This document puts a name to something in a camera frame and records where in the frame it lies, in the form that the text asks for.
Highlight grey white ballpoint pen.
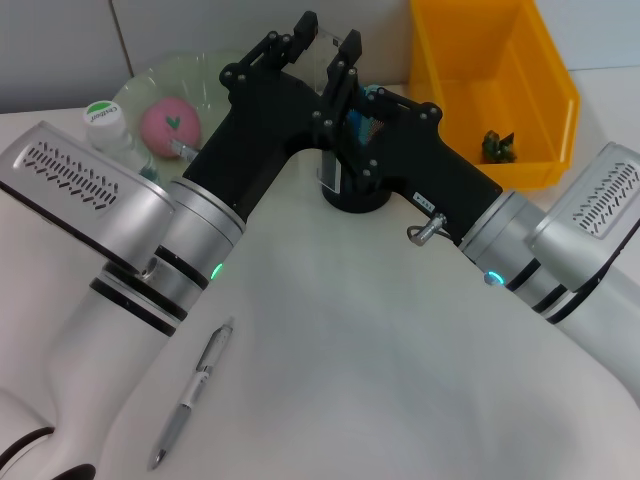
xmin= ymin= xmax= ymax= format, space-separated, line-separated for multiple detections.
xmin=151 ymin=314 xmax=236 ymax=472

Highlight green glass fruit bowl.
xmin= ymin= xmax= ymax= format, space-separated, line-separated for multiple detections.
xmin=112 ymin=49 xmax=249 ymax=161

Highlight yellow plastic bin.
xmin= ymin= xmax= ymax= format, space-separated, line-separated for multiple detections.
xmin=407 ymin=0 xmax=584 ymax=194

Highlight black mesh pen holder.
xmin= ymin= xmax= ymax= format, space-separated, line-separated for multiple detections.
xmin=319 ymin=94 xmax=396 ymax=215

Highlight gripper metal plug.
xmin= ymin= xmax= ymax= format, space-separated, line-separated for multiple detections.
xmin=407 ymin=212 xmax=450 ymax=247
xmin=171 ymin=139 xmax=202 ymax=162

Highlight pink peach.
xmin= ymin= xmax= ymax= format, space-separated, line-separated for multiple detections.
xmin=139 ymin=97 xmax=204 ymax=160

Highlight clear plastic water bottle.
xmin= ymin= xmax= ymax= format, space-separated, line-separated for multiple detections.
xmin=82 ymin=99 xmax=164 ymax=184

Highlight right gripper metal plug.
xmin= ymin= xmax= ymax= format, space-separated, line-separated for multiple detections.
xmin=407 ymin=212 xmax=450 ymax=247

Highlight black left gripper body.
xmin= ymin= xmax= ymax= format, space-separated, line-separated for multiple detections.
xmin=182 ymin=61 xmax=347 ymax=224

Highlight clear plastic ruler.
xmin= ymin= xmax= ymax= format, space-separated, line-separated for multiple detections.
xmin=299 ymin=27 xmax=351 ymax=197

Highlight blue scissors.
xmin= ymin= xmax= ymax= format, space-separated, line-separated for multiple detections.
xmin=346 ymin=84 xmax=389 ymax=146

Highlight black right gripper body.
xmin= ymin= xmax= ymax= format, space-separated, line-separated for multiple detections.
xmin=358 ymin=103 xmax=504 ymax=246

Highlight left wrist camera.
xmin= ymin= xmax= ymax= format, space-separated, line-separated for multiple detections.
xmin=0 ymin=119 xmax=177 ymax=275

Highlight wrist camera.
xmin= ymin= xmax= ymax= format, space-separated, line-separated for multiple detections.
xmin=523 ymin=142 xmax=640 ymax=294
xmin=0 ymin=119 xmax=177 ymax=275

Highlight green plastic wrapper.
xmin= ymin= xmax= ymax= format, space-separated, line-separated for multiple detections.
xmin=480 ymin=129 xmax=519 ymax=165

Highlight left gripper metal plug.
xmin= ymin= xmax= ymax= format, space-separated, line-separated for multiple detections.
xmin=171 ymin=139 xmax=202 ymax=162

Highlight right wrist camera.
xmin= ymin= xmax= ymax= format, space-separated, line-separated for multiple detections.
xmin=523 ymin=142 xmax=640 ymax=294

